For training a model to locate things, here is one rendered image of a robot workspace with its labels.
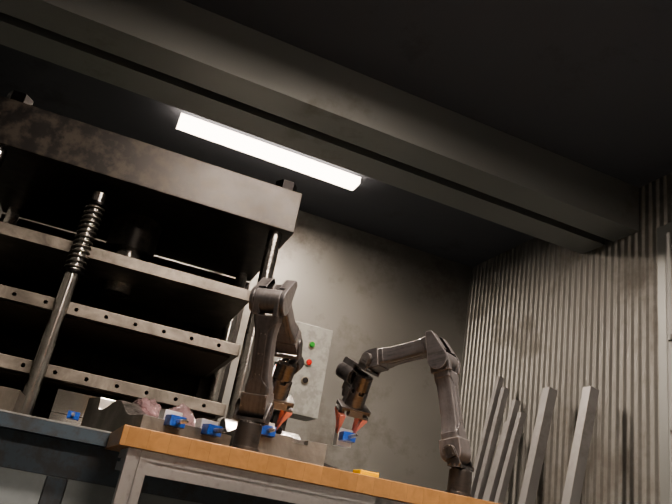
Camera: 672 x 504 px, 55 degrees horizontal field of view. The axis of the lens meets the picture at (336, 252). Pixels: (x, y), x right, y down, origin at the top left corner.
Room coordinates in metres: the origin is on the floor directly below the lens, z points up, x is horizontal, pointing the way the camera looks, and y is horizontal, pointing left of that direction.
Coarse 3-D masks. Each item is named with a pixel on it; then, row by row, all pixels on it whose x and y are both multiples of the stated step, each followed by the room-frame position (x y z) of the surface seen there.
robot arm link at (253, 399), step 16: (256, 304) 1.56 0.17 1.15; (272, 304) 1.55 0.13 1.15; (256, 320) 1.58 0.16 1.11; (272, 320) 1.57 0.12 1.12; (256, 336) 1.59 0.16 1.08; (272, 336) 1.58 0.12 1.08; (256, 352) 1.60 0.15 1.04; (272, 352) 1.61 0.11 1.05; (256, 368) 1.60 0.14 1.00; (272, 368) 1.64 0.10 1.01; (256, 384) 1.61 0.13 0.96; (272, 384) 1.65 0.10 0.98; (240, 400) 1.63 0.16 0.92; (256, 400) 1.62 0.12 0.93; (272, 400) 1.67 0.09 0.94; (256, 416) 1.64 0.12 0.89
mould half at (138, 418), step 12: (96, 408) 2.04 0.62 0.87; (108, 408) 1.95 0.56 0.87; (120, 408) 1.87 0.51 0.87; (132, 408) 1.86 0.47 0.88; (84, 420) 2.11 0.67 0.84; (96, 420) 2.02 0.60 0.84; (108, 420) 1.93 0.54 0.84; (120, 420) 1.85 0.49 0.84; (132, 420) 1.77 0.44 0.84; (144, 420) 1.72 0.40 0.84; (156, 420) 1.74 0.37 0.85; (168, 432) 1.76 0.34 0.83; (180, 432) 1.78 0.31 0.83; (192, 432) 1.80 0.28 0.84; (228, 444) 1.86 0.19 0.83
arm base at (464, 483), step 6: (456, 468) 1.80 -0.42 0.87; (462, 468) 1.80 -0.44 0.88; (450, 474) 1.82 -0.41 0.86; (456, 474) 1.80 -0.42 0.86; (462, 474) 1.80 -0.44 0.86; (468, 474) 1.80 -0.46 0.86; (450, 480) 1.81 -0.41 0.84; (456, 480) 1.80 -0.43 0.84; (462, 480) 1.80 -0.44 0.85; (468, 480) 1.80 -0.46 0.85; (450, 486) 1.81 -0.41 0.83; (456, 486) 1.80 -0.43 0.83; (462, 486) 1.80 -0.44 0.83; (468, 486) 1.80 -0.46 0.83; (450, 492) 1.80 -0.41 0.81; (456, 492) 1.79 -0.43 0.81; (462, 492) 1.79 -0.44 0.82; (468, 492) 1.80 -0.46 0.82
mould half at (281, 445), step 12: (228, 420) 2.19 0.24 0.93; (228, 432) 2.08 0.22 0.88; (288, 432) 2.27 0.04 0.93; (264, 444) 1.93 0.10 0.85; (276, 444) 1.94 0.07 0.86; (288, 444) 1.95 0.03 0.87; (300, 444) 1.96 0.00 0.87; (312, 444) 1.97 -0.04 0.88; (324, 444) 1.98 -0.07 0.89; (288, 456) 1.95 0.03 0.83; (300, 456) 1.96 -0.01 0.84; (312, 456) 1.97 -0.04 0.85; (324, 456) 1.98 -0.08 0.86
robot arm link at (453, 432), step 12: (456, 360) 1.88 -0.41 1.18; (432, 372) 1.87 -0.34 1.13; (444, 372) 1.85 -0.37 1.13; (456, 372) 1.88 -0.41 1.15; (444, 384) 1.85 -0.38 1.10; (456, 384) 1.86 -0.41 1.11; (444, 396) 1.85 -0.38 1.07; (456, 396) 1.84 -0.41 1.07; (444, 408) 1.85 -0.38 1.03; (456, 408) 1.83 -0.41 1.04; (444, 420) 1.84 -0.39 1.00; (456, 420) 1.82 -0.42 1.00; (444, 432) 1.83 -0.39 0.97; (456, 432) 1.81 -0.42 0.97; (444, 444) 1.83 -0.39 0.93; (456, 444) 1.80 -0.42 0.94; (468, 444) 1.84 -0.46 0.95; (468, 456) 1.83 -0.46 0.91
